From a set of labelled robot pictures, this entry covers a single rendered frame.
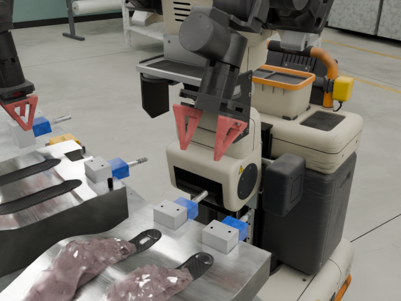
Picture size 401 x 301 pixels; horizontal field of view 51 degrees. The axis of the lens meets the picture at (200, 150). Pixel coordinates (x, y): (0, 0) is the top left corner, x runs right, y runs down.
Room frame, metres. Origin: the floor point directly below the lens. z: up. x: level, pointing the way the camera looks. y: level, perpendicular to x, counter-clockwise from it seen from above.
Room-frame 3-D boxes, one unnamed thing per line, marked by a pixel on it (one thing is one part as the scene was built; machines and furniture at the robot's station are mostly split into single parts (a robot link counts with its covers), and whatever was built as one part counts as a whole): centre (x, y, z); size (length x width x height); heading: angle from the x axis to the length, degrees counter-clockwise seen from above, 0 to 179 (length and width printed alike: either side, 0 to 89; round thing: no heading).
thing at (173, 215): (0.67, 0.03, 0.85); 0.13 x 0.05 x 0.05; 145
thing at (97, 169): (0.76, 0.17, 0.89); 0.13 x 0.05 x 0.05; 128
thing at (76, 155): (0.82, 0.27, 0.87); 0.05 x 0.05 x 0.04; 37
